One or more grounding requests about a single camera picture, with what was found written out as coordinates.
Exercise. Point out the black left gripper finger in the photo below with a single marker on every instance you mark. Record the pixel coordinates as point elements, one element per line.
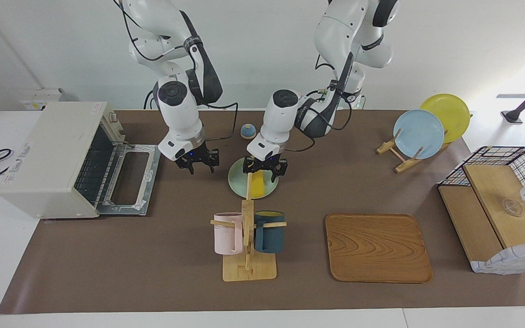
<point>248,171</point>
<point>280,174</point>

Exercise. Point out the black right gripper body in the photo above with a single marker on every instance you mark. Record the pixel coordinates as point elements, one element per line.
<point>198,155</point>

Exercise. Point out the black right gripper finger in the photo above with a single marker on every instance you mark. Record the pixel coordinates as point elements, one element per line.
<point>214,165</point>
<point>189,168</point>

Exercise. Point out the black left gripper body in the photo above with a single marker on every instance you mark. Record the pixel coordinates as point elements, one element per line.
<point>267,163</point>

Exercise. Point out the pale green plate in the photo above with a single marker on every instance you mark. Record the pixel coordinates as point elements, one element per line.
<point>237,180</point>

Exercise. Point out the yellow corn cob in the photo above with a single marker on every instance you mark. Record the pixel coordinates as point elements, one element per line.
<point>258,184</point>

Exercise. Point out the glass oven door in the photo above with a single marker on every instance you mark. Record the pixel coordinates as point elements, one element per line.
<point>151,182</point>

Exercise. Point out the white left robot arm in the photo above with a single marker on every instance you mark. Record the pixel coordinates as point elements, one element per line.
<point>335,36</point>

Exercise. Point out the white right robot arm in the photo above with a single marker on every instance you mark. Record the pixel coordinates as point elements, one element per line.
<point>180,114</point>

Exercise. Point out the white toaster oven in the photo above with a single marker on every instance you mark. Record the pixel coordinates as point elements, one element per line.
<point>48,155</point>

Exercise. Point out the blue bell with wooden knob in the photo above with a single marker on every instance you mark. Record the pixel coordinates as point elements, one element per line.
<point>248,132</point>

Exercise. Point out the dark blue mug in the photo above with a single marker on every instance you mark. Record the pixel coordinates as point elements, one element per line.
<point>269,237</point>

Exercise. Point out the pink mug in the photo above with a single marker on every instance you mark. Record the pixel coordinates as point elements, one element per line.
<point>226,234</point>

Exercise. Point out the brown table mat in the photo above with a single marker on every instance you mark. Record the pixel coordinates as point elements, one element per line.
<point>176,255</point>

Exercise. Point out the wooden mug rack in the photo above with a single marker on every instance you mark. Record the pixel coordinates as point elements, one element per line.
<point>249,269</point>

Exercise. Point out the wooden serving tray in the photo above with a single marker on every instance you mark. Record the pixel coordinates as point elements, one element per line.
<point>376,248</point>

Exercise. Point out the wooden plate rack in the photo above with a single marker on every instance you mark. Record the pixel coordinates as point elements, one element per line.
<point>404,165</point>

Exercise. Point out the light blue plate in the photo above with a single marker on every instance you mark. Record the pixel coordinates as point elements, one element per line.
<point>419,134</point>

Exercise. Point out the yellow plate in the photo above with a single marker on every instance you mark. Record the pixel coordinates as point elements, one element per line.
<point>451,111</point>

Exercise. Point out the clear glass item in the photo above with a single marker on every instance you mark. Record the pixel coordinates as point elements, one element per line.
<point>512,207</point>

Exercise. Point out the white checked fabric liner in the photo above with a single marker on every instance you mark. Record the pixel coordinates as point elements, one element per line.
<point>513,259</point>

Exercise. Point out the white wall box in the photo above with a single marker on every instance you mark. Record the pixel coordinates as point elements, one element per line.
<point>39,98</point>

